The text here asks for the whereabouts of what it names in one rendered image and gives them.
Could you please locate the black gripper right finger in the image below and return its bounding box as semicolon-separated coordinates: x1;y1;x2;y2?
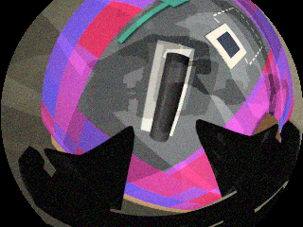
196;120;279;197

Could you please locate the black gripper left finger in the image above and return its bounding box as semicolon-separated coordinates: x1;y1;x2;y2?
45;126;135;211

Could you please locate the cream square tile with dark blue centre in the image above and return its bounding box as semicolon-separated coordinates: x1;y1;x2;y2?
205;24;246;69

